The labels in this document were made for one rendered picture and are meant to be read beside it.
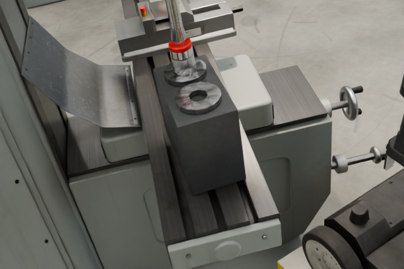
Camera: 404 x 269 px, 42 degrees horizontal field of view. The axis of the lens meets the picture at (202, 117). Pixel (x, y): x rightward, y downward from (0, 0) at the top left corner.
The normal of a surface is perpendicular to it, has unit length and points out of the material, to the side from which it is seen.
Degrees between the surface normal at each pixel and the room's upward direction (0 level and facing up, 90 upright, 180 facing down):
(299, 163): 90
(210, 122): 90
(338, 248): 19
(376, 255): 0
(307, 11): 0
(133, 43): 90
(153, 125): 0
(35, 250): 88
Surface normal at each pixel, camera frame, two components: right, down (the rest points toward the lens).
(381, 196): -0.14, -0.77
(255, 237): 0.19, 0.59
